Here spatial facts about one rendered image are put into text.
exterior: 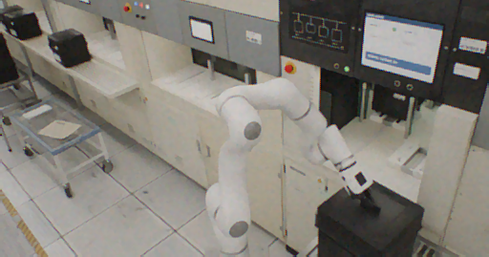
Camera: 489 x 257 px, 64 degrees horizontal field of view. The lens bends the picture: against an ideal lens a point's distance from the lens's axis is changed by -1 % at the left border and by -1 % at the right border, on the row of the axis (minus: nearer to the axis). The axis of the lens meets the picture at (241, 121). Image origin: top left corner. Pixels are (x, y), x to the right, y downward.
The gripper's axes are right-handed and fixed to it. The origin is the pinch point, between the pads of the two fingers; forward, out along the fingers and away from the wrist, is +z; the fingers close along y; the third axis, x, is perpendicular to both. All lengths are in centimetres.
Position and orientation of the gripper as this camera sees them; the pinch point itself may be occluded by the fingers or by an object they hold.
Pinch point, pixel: (369, 202)
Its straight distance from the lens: 157.0
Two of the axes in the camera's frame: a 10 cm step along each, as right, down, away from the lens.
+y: 7.7, -3.9, 5.1
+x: -4.0, 3.3, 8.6
